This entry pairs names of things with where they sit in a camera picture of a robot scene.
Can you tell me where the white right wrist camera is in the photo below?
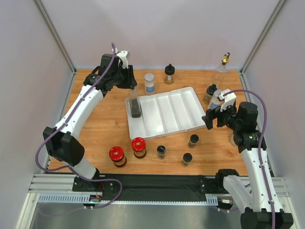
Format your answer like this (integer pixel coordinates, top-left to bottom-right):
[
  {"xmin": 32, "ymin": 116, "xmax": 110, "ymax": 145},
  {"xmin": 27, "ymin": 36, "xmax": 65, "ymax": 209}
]
[{"xmin": 217, "ymin": 89, "xmax": 236, "ymax": 112}]

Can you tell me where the clear glass oil bottle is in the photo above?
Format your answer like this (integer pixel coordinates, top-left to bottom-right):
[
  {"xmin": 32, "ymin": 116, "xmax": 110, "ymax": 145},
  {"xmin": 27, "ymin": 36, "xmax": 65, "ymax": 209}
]
[{"xmin": 211, "ymin": 52, "xmax": 231, "ymax": 93}]

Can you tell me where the salt jar blue label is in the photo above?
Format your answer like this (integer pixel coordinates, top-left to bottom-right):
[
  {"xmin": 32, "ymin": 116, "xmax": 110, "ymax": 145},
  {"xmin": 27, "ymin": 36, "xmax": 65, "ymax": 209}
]
[{"xmin": 144, "ymin": 73, "xmax": 155, "ymax": 95}]

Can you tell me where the left aluminium corner post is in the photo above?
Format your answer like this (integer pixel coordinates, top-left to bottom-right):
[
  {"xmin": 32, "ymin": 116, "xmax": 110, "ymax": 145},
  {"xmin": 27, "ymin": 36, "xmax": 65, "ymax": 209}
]
[{"xmin": 33, "ymin": 0, "xmax": 77, "ymax": 73}]

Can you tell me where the right aluminium corner post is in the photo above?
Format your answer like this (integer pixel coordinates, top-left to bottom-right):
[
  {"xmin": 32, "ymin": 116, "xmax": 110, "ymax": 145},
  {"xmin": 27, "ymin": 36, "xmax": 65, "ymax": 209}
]
[{"xmin": 240, "ymin": 0, "xmax": 288, "ymax": 74}]

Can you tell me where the white powder jar black lid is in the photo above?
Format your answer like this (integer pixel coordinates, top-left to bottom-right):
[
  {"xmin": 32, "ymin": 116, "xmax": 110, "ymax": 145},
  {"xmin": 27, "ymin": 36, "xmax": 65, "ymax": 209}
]
[{"xmin": 229, "ymin": 134, "xmax": 239, "ymax": 146}]

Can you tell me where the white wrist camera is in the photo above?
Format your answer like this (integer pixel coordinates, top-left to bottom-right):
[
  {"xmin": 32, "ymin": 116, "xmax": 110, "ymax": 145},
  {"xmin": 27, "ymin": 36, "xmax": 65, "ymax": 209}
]
[
  {"xmin": 116, "ymin": 51, "xmax": 130, "ymax": 69},
  {"xmin": 217, "ymin": 89, "xmax": 236, "ymax": 112}
]

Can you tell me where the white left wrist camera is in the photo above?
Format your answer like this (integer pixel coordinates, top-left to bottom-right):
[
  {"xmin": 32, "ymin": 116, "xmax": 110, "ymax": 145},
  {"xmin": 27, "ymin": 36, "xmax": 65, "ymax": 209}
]
[{"xmin": 116, "ymin": 51, "xmax": 130, "ymax": 69}]

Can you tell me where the salt jar silver lid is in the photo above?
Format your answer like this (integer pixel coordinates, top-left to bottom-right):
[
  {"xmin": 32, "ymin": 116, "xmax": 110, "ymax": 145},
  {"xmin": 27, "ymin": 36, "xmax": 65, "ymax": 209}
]
[{"xmin": 207, "ymin": 90, "xmax": 224, "ymax": 109}]

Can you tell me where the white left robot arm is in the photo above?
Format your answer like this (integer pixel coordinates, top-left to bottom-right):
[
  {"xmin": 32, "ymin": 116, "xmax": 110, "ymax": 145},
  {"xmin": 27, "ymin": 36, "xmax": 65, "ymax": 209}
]
[{"xmin": 43, "ymin": 51, "xmax": 137, "ymax": 191}]

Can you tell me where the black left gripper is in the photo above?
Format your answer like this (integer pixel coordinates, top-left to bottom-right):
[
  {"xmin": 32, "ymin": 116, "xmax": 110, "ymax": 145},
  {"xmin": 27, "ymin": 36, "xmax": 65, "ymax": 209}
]
[{"xmin": 112, "ymin": 65, "xmax": 138, "ymax": 89}]

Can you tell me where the aluminium corner post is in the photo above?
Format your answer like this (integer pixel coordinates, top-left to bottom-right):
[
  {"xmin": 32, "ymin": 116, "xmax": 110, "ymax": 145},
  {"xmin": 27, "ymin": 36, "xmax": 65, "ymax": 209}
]
[
  {"xmin": 240, "ymin": 0, "xmax": 288, "ymax": 74},
  {"xmin": 33, "ymin": 0, "xmax": 77, "ymax": 73}
]

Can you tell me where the red lid sauce jar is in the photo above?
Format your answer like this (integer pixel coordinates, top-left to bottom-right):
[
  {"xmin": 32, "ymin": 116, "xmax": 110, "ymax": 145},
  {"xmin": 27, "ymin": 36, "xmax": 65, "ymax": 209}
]
[
  {"xmin": 132, "ymin": 137, "xmax": 147, "ymax": 158},
  {"xmin": 109, "ymin": 146, "xmax": 127, "ymax": 167}
]

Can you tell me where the small black lid spice jar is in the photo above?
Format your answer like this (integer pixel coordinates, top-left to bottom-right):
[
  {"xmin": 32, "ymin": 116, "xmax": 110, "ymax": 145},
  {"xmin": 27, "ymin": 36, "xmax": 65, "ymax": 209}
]
[
  {"xmin": 188, "ymin": 134, "xmax": 199, "ymax": 149},
  {"xmin": 157, "ymin": 145, "xmax": 166, "ymax": 159},
  {"xmin": 181, "ymin": 153, "xmax": 193, "ymax": 167}
]

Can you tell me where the black knob grinder bottle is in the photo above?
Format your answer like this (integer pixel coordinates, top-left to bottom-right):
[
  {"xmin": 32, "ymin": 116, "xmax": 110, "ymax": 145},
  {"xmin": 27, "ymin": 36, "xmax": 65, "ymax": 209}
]
[{"xmin": 164, "ymin": 63, "xmax": 175, "ymax": 84}]

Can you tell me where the glass oil bottle dark sauce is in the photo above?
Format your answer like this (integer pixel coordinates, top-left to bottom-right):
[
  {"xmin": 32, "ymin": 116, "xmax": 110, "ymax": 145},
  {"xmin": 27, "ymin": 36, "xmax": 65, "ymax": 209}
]
[{"xmin": 129, "ymin": 86, "xmax": 142, "ymax": 118}]

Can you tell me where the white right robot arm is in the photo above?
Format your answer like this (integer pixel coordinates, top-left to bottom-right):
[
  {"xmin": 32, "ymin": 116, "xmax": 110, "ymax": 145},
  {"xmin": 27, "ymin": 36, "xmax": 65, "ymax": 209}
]
[{"xmin": 202, "ymin": 102, "xmax": 294, "ymax": 229}]

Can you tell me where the aluminium frame rail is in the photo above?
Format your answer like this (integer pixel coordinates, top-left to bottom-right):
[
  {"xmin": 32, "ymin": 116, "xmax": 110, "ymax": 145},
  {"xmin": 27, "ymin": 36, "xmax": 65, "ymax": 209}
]
[{"xmin": 28, "ymin": 173, "xmax": 290, "ymax": 206}]

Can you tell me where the white divided organizer tray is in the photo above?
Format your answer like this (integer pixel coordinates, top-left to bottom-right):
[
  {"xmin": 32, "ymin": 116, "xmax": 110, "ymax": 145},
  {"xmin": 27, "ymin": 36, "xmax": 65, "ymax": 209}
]
[{"xmin": 125, "ymin": 87, "xmax": 206, "ymax": 140}]

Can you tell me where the black cap spice bottle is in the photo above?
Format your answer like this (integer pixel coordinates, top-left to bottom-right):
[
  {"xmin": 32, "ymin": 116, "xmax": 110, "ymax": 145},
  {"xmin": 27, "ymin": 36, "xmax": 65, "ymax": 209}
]
[{"xmin": 203, "ymin": 84, "xmax": 217, "ymax": 104}]

